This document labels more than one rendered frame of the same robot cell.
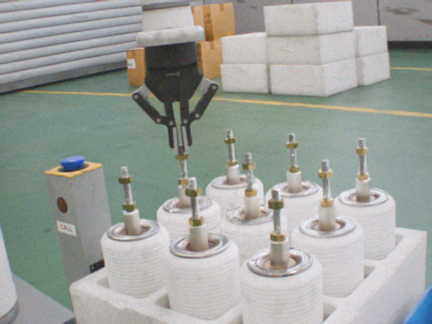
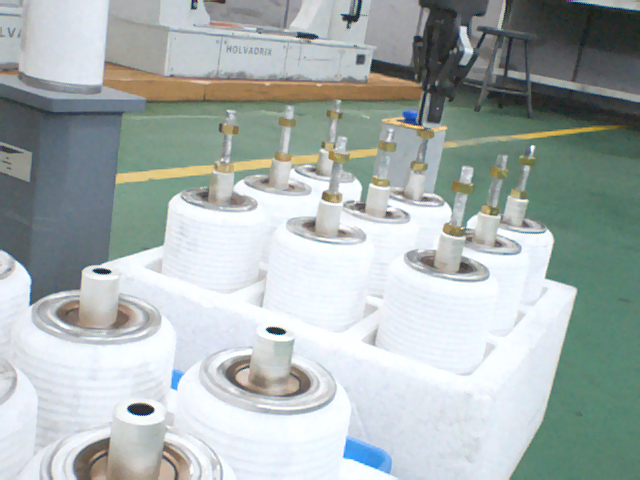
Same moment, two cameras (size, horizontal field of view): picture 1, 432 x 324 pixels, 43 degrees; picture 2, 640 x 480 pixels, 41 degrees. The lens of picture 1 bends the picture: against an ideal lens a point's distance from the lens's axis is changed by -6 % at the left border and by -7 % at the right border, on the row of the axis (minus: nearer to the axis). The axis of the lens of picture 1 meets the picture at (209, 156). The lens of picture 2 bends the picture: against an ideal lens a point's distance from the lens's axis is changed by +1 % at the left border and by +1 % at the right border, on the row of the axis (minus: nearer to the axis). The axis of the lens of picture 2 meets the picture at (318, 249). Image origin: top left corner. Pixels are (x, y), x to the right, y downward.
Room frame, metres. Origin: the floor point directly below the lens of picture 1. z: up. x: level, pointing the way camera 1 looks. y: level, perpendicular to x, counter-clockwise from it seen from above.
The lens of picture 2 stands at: (0.48, -0.87, 0.45)
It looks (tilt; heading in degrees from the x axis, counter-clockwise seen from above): 16 degrees down; 74
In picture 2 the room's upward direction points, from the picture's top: 10 degrees clockwise
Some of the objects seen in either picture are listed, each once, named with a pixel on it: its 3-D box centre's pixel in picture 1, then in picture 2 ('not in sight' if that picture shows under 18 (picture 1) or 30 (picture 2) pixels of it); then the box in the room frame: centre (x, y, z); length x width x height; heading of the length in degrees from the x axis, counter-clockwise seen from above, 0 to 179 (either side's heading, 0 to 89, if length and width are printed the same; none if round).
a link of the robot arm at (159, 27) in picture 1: (167, 21); not in sight; (0.82, 0.04, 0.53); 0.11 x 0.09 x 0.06; 4
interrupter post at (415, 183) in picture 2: (186, 197); (414, 186); (0.84, 0.04, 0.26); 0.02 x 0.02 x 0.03
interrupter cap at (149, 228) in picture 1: (133, 231); (324, 174); (0.75, 0.12, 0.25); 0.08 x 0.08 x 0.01
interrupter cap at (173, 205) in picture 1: (187, 204); (412, 197); (0.84, 0.04, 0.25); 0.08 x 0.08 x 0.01
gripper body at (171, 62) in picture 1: (172, 69); (449, 18); (0.84, 0.04, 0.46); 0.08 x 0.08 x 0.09
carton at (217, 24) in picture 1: (210, 21); not in sight; (4.88, -0.13, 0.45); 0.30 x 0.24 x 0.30; 40
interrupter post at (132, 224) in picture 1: (132, 222); (326, 164); (0.75, 0.12, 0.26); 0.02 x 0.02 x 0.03
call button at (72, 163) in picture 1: (72, 164); (416, 119); (0.89, 0.22, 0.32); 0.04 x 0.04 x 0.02
